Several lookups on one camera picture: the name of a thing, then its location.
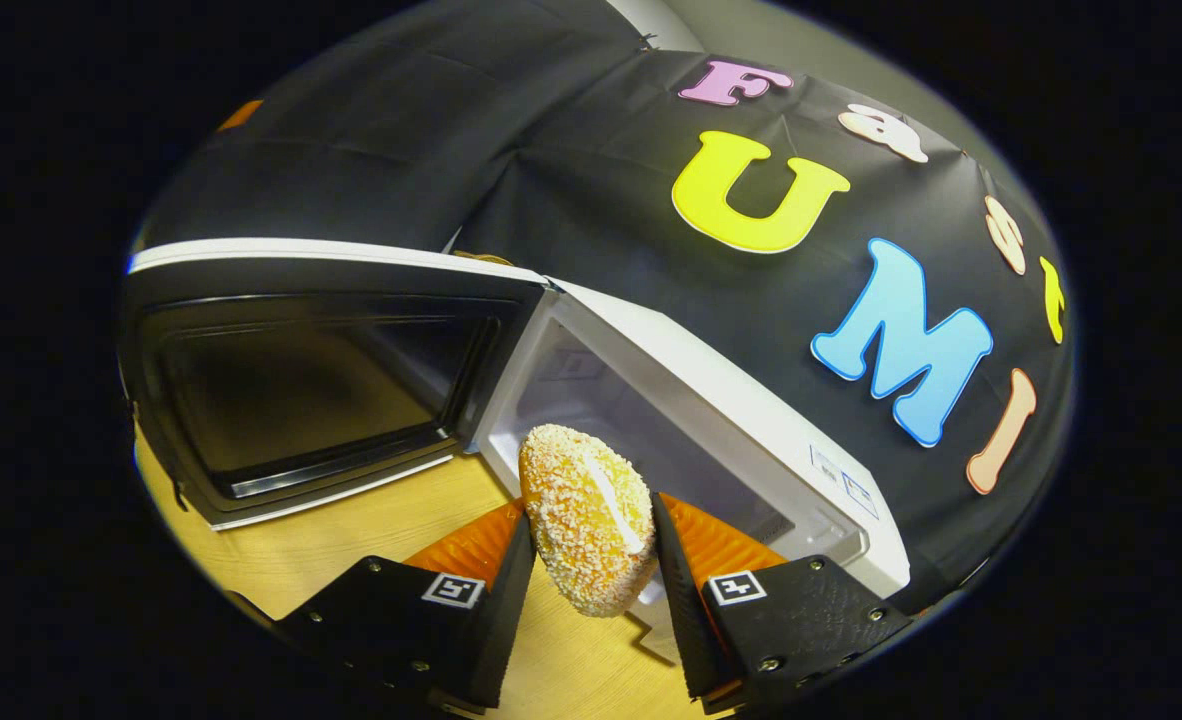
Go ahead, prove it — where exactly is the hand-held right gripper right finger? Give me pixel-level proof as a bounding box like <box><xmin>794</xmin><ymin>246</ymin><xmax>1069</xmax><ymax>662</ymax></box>
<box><xmin>651</xmin><ymin>492</ymin><xmax>914</xmax><ymax>713</ymax></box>

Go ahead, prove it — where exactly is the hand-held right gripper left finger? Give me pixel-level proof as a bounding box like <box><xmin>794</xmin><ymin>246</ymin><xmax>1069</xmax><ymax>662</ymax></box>
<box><xmin>226</xmin><ymin>500</ymin><xmax>537</xmax><ymax>713</ymax></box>

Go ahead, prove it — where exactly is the sesame-coated bread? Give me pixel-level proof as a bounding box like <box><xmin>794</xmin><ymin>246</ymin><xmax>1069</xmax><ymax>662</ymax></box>
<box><xmin>518</xmin><ymin>424</ymin><xmax>660</xmax><ymax>618</ymax></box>

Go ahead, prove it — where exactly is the white microwave oven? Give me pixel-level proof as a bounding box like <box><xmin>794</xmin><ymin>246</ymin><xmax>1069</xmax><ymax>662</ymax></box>
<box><xmin>119</xmin><ymin>238</ymin><xmax>912</xmax><ymax>666</ymax></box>

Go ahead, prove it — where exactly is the black backdrop cloth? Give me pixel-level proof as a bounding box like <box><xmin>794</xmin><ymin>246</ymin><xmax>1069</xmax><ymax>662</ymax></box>
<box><xmin>136</xmin><ymin>0</ymin><xmax>1072</xmax><ymax>611</ymax></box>

